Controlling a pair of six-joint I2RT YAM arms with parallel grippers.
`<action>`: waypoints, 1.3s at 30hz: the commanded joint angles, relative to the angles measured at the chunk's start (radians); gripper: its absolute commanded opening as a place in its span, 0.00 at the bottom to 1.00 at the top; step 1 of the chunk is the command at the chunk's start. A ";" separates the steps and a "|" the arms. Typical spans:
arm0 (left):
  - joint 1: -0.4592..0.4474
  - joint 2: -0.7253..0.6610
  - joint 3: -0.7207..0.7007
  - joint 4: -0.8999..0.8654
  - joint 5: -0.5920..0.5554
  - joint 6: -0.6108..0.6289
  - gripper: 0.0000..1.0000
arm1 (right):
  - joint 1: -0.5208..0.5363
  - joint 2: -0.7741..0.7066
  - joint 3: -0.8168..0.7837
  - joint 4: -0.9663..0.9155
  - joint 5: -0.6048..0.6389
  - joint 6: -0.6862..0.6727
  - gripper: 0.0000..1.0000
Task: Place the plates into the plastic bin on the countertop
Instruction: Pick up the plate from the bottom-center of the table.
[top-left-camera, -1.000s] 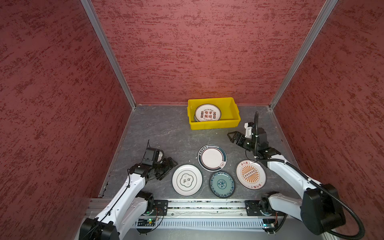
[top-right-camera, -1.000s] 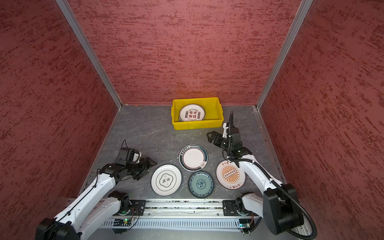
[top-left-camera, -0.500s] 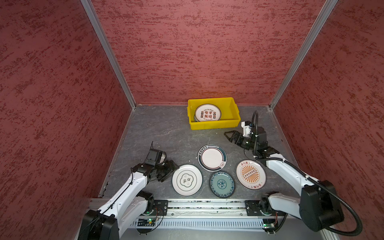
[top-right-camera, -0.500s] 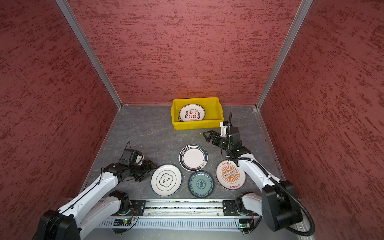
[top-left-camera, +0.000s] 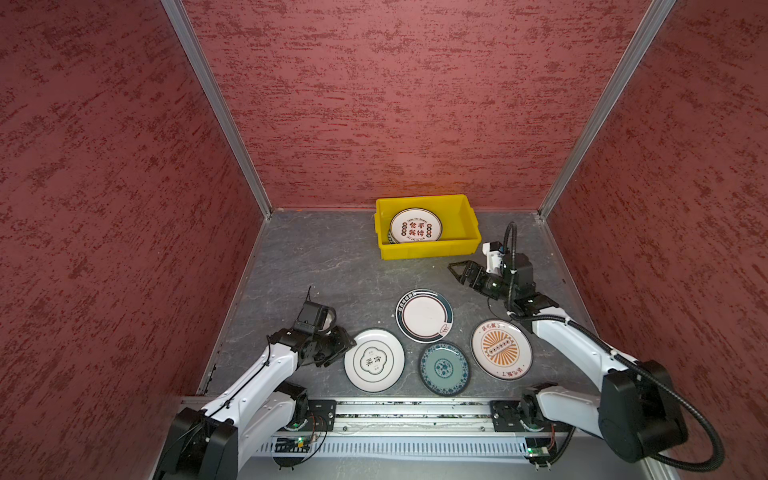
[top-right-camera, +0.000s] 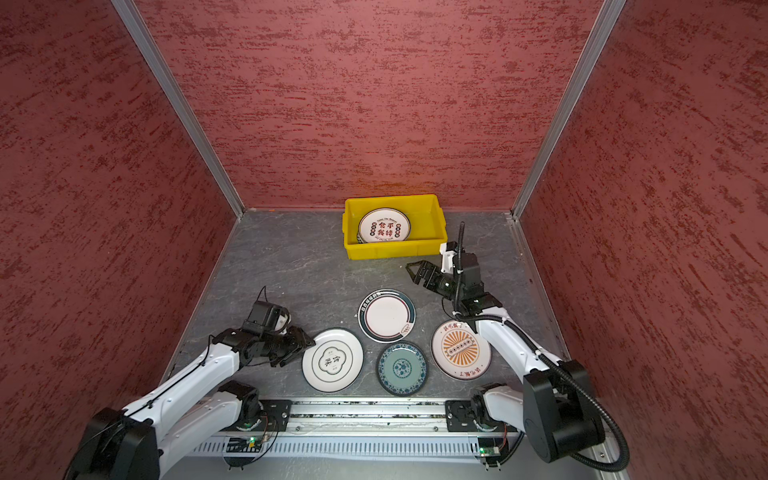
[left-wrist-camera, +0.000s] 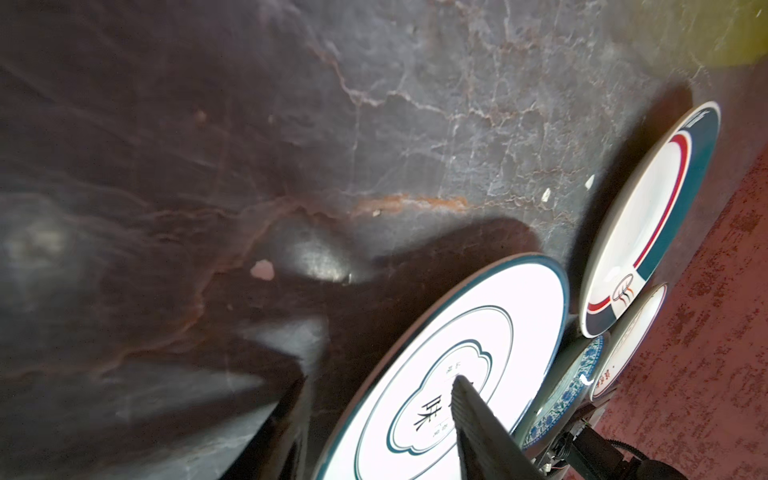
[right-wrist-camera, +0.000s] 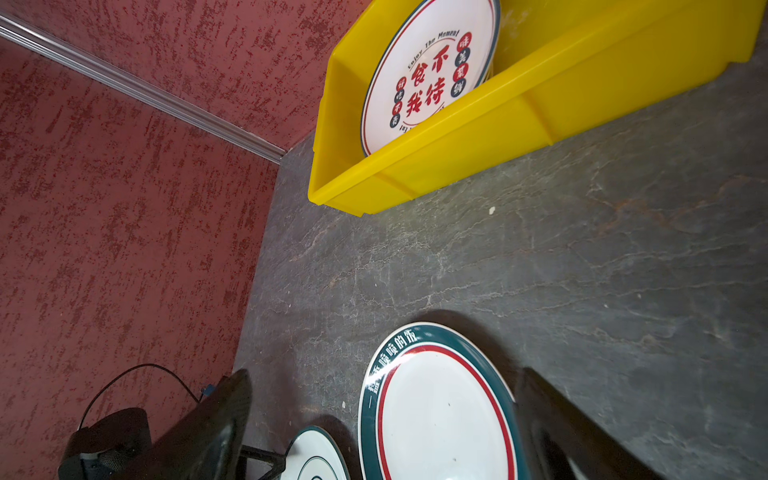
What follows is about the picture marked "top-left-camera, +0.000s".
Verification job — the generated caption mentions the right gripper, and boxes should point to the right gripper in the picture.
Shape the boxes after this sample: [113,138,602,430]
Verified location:
[447,260,515,302]

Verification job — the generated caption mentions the white plate flower outline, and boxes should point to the white plate flower outline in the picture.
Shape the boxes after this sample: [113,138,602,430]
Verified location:
[344,329,405,393]

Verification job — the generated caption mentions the green red ring plate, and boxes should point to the green red ring plate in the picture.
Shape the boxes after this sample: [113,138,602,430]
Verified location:
[395,289,454,344]

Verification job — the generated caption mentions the white plate red characters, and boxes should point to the white plate red characters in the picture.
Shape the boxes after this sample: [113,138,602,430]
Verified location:
[388,208,443,244]

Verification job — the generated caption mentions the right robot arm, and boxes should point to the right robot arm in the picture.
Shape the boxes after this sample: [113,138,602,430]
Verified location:
[448,256,689,463]

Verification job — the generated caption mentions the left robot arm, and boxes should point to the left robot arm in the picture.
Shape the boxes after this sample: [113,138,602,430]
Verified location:
[153,300,356,479]

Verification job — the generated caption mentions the yellow plastic bin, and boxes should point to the yellow plastic bin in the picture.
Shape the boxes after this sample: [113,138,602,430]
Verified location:
[374,194,482,260]

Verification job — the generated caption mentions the white plate orange sunburst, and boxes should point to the white plate orange sunburst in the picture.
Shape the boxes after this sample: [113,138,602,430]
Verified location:
[470,320,533,381]

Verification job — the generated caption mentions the teal patterned small plate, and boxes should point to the teal patterned small plate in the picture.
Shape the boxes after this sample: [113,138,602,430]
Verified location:
[419,342,471,397]

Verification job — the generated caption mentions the left circuit board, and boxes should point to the left circuit board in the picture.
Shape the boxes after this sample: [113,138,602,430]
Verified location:
[274,437,312,455]

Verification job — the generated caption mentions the circuit board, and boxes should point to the circuit board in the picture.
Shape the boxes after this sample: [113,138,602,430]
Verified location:
[274,437,312,455]
[524,437,557,458]

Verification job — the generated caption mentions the right circuit board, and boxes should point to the right circuit board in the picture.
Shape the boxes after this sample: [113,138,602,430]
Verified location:
[524,437,557,458]

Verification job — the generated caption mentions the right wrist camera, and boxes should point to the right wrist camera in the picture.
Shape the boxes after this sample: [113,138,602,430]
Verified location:
[482,241,506,277]

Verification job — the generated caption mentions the black corrugated cable hose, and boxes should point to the black corrugated cable hose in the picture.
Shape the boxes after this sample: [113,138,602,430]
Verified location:
[501,220,726,473]

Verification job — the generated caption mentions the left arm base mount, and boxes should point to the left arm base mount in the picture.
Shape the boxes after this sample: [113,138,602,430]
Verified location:
[284,399,338,433]

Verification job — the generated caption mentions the aluminium rail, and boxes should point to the aluminium rail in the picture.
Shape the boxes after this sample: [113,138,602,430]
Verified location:
[173,394,655,436]

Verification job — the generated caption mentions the white slotted cable duct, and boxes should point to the white slotted cable duct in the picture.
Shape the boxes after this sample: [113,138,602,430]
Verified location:
[257,436,529,459]

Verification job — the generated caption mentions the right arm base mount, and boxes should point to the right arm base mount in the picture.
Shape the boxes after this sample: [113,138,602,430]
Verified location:
[489,400,570,434]

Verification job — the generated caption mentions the right corner aluminium post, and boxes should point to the right corner aluminium post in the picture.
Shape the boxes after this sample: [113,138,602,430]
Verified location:
[538,0,676,222]

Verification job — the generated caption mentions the corner aluminium post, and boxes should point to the corner aluminium post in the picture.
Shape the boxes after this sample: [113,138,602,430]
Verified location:
[538,0,676,222]
[161,0,273,220]

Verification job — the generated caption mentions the left corner aluminium post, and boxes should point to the left corner aluminium post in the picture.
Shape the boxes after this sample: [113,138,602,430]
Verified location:
[161,0,273,220]

